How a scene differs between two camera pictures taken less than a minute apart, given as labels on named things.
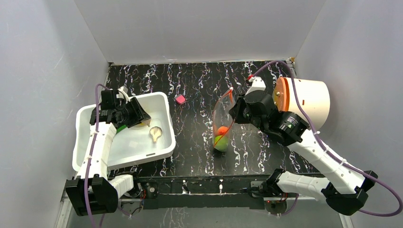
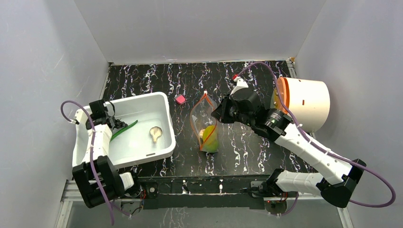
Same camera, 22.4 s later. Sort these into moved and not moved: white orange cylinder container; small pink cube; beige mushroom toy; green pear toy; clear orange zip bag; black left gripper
Moved: black left gripper; green pear toy; clear orange zip bag
Not moved: small pink cube; beige mushroom toy; white orange cylinder container
